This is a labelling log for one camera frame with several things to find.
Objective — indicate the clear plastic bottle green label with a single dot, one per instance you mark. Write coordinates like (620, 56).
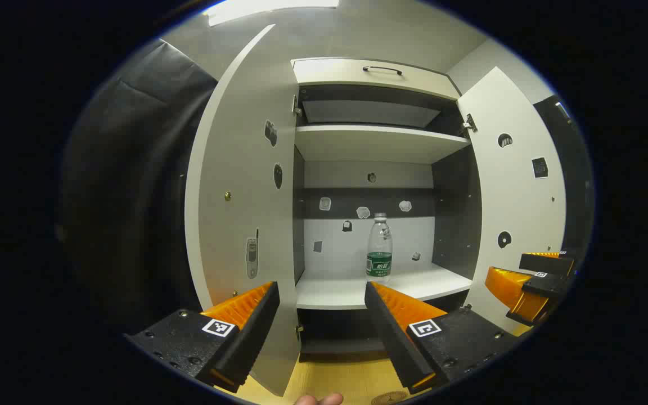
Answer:
(379, 247)

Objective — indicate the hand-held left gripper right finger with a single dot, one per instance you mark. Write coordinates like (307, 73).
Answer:
(391, 337)

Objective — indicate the white and grey cabinet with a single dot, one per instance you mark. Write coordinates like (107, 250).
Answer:
(380, 143)

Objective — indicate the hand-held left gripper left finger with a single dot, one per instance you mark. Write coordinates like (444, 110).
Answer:
(253, 337)

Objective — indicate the white cabinet drawer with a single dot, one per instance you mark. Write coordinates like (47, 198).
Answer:
(346, 73)

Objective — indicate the round brown coaster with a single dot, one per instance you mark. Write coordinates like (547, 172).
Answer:
(388, 399)

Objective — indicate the phone sticker white cabinet door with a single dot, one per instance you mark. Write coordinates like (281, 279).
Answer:
(245, 197)

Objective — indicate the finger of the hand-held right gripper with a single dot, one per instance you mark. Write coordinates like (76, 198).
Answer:
(546, 285)
(546, 263)

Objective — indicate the cat sticker white cabinet door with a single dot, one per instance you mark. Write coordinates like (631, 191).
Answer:
(515, 208)

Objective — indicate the ceiling light panel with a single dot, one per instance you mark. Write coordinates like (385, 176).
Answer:
(268, 8)

